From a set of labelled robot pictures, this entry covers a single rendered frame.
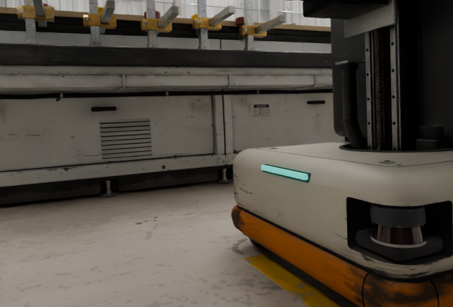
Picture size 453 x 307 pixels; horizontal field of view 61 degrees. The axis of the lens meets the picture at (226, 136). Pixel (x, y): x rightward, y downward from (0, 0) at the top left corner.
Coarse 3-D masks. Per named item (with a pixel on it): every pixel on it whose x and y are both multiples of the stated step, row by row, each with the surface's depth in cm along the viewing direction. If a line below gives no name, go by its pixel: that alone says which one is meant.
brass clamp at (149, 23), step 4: (144, 20) 174; (148, 20) 174; (152, 20) 175; (156, 20) 176; (144, 24) 174; (148, 24) 174; (152, 24) 175; (156, 24) 176; (168, 24) 178; (144, 28) 175; (148, 28) 175; (152, 28) 175; (156, 28) 176; (160, 28) 177; (164, 28) 177; (168, 28) 178
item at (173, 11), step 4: (172, 8) 154; (176, 8) 155; (168, 12) 159; (172, 12) 154; (176, 12) 155; (164, 16) 165; (168, 16) 160; (172, 16) 159; (176, 16) 159; (160, 20) 171; (164, 20) 165; (168, 20) 165; (160, 24) 172; (164, 24) 172; (156, 32) 187
